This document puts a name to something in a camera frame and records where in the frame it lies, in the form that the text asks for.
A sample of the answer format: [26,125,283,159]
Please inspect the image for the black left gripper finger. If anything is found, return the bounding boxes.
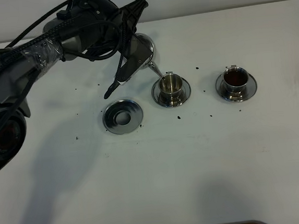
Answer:
[121,0,149,23]

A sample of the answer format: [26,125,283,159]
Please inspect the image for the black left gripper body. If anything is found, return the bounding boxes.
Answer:
[116,7,139,38]

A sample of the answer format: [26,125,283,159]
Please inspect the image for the stainless steel teapot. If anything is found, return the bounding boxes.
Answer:
[135,33,163,79]

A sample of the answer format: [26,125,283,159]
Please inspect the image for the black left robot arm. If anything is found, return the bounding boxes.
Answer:
[0,0,152,170]

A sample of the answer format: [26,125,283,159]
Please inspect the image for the steel teapot saucer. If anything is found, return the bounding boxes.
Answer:
[102,99,143,135]

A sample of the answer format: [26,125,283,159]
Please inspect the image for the left steel teacup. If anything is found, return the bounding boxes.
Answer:
[158,72,183,101]

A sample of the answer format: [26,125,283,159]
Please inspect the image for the steel teacup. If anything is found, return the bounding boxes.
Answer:
[222,65,249,94]
[158,72,183,101]

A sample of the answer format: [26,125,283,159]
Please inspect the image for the left steel cup saucer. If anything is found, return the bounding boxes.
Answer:
[151,73,191,108]

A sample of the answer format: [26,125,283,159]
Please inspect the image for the steel cup saucer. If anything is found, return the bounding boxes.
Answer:
[215,69,258,102]
[151,73,191,108]

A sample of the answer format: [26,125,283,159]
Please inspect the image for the right steel teacup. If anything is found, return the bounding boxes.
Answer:
[222,65,249,94]

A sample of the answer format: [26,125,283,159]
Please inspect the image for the right steel cup saucer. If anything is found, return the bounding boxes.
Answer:
[215,69,258,102]

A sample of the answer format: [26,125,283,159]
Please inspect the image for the black camera mount bracket left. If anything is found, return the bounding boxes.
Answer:
[114,34,145,85]

